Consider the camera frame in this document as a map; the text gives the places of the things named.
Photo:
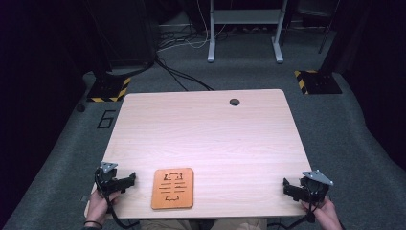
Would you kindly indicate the black wristband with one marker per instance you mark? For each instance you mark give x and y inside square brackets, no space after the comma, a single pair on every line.
[93,223]

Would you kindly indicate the person's right hand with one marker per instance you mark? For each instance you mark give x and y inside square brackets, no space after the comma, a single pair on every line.
[324,215]

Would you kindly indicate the orange mat with black pattern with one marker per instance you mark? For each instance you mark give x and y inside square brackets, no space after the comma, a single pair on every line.
[172,188]

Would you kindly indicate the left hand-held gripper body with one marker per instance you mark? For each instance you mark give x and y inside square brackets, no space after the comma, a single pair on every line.
[107,177]

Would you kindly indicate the dark stand column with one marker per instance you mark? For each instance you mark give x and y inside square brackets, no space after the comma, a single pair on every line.
[124,35]
[335,35]

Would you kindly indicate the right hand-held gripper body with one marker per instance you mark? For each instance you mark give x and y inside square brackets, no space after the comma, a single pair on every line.
[314,187]

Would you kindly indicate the white metal table frame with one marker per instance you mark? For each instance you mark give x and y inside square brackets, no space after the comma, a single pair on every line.
[244,19]

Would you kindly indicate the black base plate hazard stripes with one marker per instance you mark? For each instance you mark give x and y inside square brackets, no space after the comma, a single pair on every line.
[317,82]
[110,89]

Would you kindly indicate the small black round floor object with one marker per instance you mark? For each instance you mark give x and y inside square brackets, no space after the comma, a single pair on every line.
[80,108]

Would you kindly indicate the person's left hand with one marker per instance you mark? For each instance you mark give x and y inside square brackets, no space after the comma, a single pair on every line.
[99,204]

